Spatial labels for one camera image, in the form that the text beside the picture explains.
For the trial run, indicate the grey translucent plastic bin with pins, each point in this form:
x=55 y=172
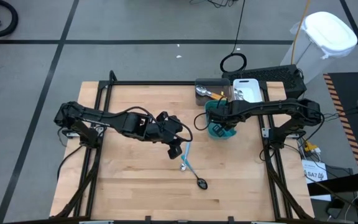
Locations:
x=213 y=82

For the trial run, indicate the black metal table frame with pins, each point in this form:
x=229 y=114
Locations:
x=135 y=83

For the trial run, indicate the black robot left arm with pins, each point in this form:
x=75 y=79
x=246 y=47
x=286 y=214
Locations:
x=104 y=119

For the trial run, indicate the teal plastic bin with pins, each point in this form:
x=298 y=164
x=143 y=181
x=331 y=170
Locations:
x=228 y=133

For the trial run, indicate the white lidded trash can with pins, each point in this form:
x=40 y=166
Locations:
x=328 y=31

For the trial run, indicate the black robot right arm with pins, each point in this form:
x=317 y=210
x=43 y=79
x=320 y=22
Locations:
x=275 y=107

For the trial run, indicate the black hazard striped mat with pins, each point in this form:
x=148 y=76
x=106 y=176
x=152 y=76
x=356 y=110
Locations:
x=350 y=87

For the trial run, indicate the white printed paper sheet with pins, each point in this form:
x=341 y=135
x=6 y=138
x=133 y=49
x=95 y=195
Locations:
x=314 y=177

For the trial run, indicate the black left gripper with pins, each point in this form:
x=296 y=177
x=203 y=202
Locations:
x=166 y=127

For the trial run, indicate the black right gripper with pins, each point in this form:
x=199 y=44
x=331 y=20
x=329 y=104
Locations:
x=224 y=115

